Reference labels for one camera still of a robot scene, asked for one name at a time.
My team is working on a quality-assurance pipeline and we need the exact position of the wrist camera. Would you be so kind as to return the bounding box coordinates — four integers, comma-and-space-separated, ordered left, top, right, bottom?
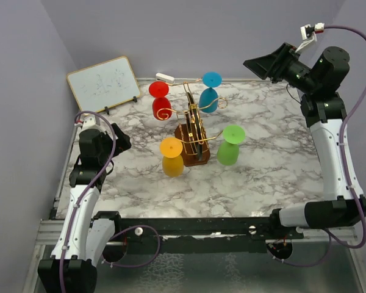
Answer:
295, 23, 325, 54
74, 114, 103, 133

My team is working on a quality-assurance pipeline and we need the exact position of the black front mounting rail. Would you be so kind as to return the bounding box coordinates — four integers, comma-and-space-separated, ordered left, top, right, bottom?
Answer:
91, 213, 306, 254

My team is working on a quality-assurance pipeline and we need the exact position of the yellow wine glass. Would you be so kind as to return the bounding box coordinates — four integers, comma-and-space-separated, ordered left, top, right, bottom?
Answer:
160, 137, 184, 178

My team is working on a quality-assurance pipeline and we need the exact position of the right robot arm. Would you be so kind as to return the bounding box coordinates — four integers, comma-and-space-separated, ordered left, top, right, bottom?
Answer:
243, 43, 366, 239

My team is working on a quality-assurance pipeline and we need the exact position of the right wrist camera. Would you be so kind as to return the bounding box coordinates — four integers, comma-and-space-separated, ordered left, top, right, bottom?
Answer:
295, 23, 325, 54

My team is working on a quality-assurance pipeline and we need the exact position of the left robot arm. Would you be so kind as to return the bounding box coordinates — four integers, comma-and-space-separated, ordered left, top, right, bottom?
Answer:
38, 123, 131, 292

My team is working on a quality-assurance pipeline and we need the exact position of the white eraser block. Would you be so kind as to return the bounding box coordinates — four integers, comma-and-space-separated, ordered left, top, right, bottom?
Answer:
156, 73, 175, 84

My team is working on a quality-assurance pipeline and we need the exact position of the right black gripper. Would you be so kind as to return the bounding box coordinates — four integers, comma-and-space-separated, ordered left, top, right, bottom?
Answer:
245, 42, 319, 94

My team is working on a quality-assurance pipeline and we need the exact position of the green wine glass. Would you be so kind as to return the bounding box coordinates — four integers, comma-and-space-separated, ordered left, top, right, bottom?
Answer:
217, 125, 245, 166

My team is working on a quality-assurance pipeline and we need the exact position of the blue wine glass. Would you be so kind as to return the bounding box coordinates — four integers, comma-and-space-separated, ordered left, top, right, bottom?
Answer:
199, 71, 222, 113

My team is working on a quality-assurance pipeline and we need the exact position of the red wine glass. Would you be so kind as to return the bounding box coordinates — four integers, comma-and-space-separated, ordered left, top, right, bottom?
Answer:
149, 81, 172, 120

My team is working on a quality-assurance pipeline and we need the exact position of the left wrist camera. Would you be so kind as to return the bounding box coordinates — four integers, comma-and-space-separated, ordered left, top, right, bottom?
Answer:
74, 114, 103, 133

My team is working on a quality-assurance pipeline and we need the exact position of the gold wire wine glass rack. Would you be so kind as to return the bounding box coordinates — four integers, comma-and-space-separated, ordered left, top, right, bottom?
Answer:
156, 78, 228, 167

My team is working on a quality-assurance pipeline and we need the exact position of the small whiteboard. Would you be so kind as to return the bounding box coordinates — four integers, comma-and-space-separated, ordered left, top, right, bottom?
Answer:
66, 56, 141, 112

